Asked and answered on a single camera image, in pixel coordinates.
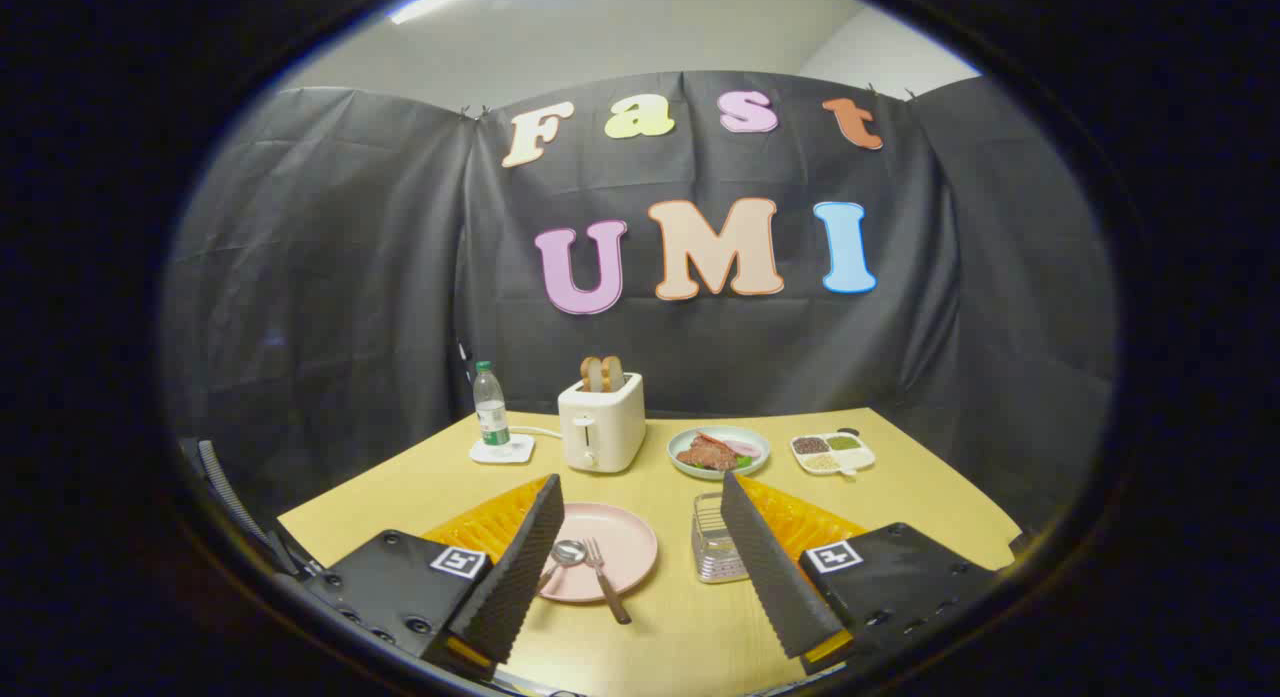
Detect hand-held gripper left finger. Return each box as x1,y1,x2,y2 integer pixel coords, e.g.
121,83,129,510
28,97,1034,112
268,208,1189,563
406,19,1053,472
300,473,567,680

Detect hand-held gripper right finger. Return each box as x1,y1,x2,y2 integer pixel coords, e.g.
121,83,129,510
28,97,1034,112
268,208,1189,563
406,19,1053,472
719,471,1002,676

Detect metal spoon wooden handle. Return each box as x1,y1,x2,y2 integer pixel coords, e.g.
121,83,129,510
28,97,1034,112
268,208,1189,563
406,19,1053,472
535,539,588,595

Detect metal fork wooden handle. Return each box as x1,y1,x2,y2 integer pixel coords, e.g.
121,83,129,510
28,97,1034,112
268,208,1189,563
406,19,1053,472
583,537,633,625

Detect pink plate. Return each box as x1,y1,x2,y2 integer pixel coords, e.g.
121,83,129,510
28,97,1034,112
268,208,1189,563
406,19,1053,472
537,502,659,604

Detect white square coaster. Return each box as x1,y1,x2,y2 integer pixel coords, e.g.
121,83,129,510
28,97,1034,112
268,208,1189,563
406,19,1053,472
469,433,536,465

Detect pale green plate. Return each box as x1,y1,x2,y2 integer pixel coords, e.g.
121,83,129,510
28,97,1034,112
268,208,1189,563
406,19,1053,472
667,425,772,479

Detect brown meat slices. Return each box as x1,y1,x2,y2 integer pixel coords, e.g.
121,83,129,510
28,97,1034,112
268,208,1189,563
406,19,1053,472
676,435,739,472

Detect white divided dish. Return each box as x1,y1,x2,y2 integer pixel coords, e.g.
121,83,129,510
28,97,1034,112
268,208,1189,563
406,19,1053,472
790,431,877,476

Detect clear plastic water bottle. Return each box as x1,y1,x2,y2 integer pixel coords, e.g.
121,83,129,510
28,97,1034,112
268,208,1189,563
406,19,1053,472
472,361,511,448

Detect white toaster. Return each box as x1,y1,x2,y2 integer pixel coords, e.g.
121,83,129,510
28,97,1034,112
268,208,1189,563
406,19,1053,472
557,372,647,474

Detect black backdrop cloth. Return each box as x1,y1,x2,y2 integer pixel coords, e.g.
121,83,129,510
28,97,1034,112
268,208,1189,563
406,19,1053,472
160,70,1119,538

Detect metal wire basket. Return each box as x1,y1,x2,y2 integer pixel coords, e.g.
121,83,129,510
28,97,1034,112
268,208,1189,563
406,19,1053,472
691,492,751,585

